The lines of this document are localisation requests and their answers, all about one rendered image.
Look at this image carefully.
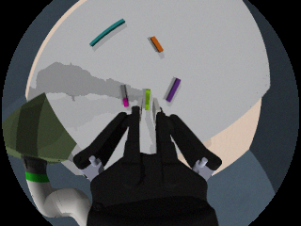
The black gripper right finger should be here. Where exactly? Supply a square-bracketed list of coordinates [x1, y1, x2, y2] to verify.
[152, 98, 222, 188]

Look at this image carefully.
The turquoise rod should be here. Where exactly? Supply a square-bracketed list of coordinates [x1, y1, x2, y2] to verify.
[90, 19, 125, 46]

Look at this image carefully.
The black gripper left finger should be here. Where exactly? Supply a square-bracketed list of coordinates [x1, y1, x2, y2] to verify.
[72, 97, 143, 189]

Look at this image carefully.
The purple rod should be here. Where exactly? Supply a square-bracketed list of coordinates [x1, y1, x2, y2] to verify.
[166, 78, 182, 102]

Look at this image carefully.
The orange rod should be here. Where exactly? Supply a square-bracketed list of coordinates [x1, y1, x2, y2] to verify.
[150, 36, 164, 53]

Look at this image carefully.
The lime green rod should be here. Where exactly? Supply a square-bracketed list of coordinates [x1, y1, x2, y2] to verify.
[145, 89, 151, 110]

